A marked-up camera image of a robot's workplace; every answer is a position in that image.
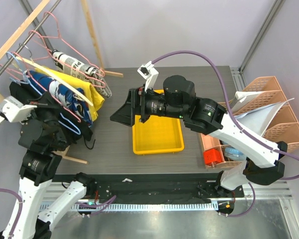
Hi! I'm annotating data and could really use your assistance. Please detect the white papers in rack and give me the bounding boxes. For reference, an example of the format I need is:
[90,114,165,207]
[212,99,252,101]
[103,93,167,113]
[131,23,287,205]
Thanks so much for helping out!
[229,90,292,136]

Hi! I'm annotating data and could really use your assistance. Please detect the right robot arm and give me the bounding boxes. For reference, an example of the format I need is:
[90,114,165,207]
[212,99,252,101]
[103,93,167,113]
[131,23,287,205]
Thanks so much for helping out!
[110,75,285,197]

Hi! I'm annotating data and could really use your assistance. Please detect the yellow plastic tray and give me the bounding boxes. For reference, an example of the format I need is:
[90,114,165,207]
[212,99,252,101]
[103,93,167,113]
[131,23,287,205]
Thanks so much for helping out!
[131,89,185,155]

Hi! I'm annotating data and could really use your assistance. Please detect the wooden clothes rack frame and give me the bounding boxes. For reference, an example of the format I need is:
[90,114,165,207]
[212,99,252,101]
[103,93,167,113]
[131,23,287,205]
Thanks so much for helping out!
[0,0,124,164]

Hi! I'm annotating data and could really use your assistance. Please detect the empty pink wire hanger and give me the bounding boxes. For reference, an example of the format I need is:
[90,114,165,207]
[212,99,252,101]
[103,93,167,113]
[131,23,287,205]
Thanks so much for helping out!
[27,11,100,68]

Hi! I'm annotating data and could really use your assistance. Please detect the pink wire hanger with newsprint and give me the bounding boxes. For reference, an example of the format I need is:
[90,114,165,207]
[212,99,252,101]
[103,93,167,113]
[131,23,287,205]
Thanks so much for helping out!
[27,30,106,88]

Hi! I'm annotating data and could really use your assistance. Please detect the blue white patterned garment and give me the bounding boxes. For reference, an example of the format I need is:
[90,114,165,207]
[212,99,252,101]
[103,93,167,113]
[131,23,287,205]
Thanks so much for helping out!
[29,70,93,125]

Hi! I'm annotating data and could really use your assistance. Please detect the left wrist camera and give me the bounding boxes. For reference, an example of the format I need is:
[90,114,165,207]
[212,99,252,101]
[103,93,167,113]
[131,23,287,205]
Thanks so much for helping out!
[0,96,37,124]

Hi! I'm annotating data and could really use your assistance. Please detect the light blue headphones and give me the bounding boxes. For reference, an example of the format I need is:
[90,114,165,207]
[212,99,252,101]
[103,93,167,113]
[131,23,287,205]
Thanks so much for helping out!
[224,147,246,161]

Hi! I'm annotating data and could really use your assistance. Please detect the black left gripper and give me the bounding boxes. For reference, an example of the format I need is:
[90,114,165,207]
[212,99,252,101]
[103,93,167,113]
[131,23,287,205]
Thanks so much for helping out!
[22,90,69,145]

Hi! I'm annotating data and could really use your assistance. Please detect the newspaper print trousers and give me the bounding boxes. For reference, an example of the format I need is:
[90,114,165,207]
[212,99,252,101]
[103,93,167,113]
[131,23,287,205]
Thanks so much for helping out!
[51,49,112,98]

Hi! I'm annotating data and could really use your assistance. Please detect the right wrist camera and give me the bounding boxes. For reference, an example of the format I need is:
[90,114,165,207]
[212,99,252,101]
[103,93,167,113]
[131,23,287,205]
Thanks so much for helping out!
[137,61,159,91]

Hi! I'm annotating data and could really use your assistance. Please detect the peach compartment desk organizer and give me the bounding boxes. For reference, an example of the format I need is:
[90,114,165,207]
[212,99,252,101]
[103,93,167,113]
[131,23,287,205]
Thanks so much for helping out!
[200,134,241,169]

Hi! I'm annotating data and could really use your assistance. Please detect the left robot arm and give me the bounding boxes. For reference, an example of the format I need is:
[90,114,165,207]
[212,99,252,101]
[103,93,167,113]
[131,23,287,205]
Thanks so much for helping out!
[0,93,97,239]

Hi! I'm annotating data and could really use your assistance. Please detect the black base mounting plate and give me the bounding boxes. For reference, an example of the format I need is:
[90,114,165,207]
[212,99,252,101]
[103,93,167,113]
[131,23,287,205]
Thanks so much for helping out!
[36,174,244,205]

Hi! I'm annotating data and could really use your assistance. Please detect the yellow garment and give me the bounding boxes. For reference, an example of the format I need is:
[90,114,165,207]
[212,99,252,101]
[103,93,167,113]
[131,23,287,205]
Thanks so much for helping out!
[43,66,105,122]

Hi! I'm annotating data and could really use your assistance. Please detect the cream plastic hanger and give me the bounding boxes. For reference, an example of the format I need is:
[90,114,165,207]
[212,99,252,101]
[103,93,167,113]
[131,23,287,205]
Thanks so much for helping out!
[16,56,93,106]

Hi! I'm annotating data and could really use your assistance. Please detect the black trousers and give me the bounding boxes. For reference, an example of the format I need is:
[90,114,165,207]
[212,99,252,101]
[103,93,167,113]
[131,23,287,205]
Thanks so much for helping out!
[9,82,93,152]

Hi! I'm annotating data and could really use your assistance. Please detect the orange cube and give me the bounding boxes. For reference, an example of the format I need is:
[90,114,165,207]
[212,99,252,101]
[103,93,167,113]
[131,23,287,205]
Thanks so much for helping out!
[203,148,224,167]

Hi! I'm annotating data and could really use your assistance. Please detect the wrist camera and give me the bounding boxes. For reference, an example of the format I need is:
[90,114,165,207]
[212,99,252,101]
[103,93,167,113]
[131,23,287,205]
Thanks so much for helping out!
[0,96,37,124]
[137,61,159,91]

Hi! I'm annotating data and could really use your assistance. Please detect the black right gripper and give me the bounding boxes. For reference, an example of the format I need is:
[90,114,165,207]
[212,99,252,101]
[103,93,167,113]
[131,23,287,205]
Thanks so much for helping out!
[110,84,186,127]

